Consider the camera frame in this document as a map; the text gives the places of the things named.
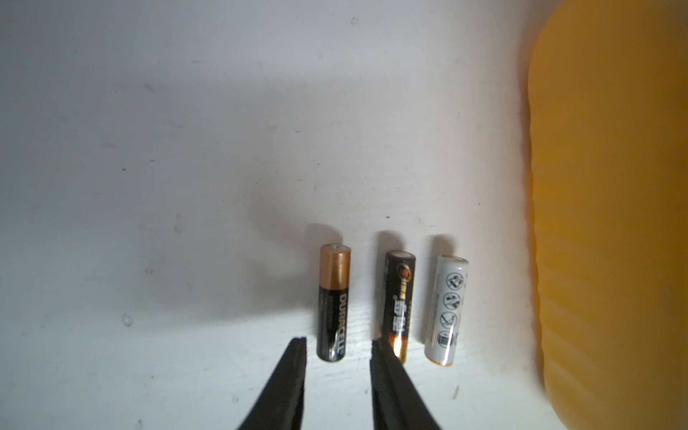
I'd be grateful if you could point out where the black copper Duracell battery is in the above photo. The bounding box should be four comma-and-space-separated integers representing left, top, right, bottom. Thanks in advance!
316, 243, 351, 363

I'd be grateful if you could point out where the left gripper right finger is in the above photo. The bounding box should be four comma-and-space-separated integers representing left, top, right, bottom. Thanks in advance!
370, 340, 440, 430

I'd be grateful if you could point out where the yellow plastic storage box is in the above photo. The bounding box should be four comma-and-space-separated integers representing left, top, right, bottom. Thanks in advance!
528, 1, 687, 429

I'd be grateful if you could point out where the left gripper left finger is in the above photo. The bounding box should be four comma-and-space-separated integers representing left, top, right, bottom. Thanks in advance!
238, 338, 307, 430

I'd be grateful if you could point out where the white battery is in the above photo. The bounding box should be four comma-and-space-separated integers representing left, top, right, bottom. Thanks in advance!
424, 255, 469, 367

